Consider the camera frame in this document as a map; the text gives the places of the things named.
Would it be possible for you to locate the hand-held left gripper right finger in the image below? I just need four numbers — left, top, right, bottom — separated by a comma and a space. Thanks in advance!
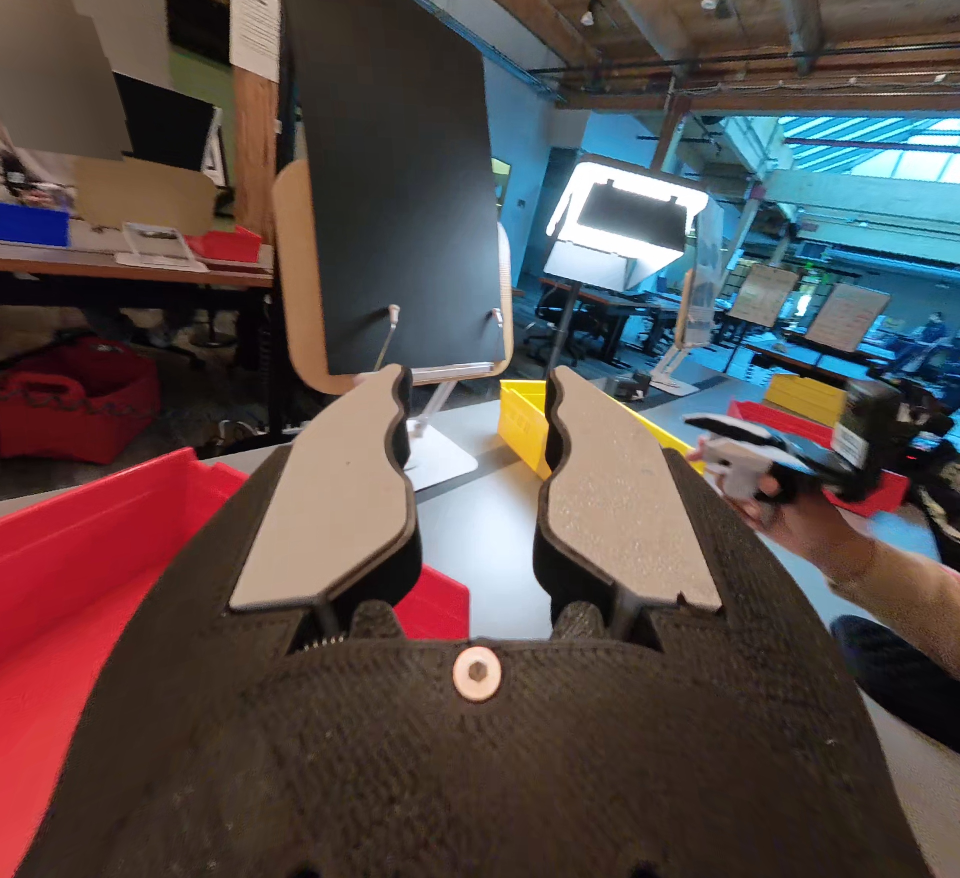
534, 365, 723, 613

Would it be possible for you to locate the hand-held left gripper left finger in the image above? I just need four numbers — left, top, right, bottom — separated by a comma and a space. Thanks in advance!
227, 364, 423, 613

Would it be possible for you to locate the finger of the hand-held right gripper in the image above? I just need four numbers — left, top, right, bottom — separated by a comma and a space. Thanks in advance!
682, 413, 792, 455
701, 439, 785, 504

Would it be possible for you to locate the yellow plastic bin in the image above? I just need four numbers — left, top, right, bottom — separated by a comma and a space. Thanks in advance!
498, 379, 710, 482
763, 371, 849, 429

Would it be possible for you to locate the person's right forearm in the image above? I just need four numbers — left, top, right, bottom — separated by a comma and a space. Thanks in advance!
825, 536, 960, 677

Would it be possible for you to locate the person's right hand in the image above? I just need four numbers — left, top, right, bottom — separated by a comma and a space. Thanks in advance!
718, 484, 877, 583

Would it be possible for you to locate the wooden panel board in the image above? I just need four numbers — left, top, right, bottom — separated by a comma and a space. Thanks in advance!
726, 263, 800, 329
804, 283, 891, 354

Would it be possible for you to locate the wooden easel sign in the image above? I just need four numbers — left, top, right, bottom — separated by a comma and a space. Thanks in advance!
652, 214, 725, 398

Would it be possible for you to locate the wooden desk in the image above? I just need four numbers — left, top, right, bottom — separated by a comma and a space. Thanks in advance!
536, 278, 676, 369

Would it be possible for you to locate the grey light stand pole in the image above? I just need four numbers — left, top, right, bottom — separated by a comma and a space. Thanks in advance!
551, 281, 582, 378

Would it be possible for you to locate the white softbox light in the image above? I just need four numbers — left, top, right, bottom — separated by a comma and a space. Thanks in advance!
543, 154, 710, 294

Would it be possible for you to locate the red fabric basket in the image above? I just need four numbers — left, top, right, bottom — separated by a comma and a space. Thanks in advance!
0, 336, 162, 467

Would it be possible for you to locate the small red bin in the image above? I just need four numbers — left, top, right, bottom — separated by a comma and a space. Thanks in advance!
183, 225, 264, 264

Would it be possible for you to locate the white document holder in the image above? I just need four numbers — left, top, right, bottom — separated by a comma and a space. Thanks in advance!
116, 221, 210, 273

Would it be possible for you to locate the wooden table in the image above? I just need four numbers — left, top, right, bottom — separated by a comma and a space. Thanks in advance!
0, 240, 275, 437

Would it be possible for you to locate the cardboard box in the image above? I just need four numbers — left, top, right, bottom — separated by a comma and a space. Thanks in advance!
75, 156, 219, 236

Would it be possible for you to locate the blue plastic bin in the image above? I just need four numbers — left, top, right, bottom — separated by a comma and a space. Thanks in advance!
0, 201, 71, 249

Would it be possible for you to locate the black monitor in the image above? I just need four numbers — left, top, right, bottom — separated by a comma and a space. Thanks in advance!
112, 71, 224, 174

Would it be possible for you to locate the white paper notice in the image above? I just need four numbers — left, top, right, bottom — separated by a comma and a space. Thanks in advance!
228, 0, 282, 80

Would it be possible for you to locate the wooden post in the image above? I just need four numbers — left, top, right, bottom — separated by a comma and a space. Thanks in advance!
231, 0, 282, 242

